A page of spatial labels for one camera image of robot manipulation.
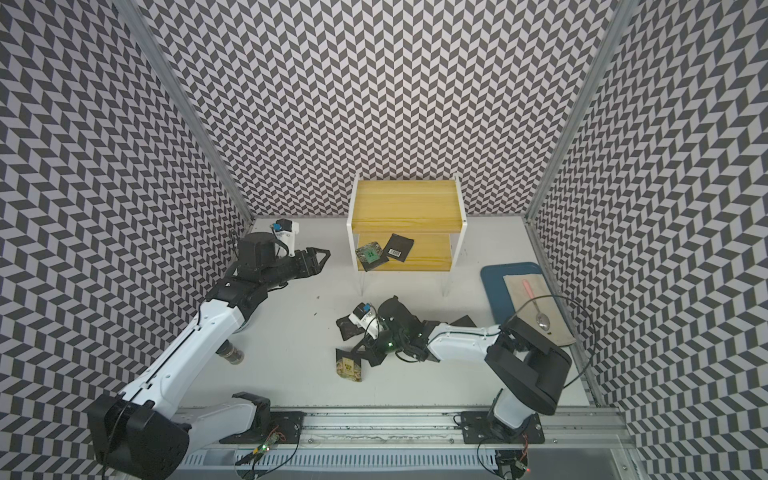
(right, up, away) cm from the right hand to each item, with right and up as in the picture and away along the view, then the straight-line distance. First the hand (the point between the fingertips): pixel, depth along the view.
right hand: (356, 357), depth 78 cm
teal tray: (+44, +14, +19) cm, 50 cm away
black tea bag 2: (+11, +29, +11) cm, 33 cm away
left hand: (-9, +27, -1) cm, 28 cm away
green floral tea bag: (+3, +27, +10) cm, 29 cm away
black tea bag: (-4, +5, +11) cm, 13 cm away
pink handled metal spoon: (+56, +7, +15) cm, 58 cm away
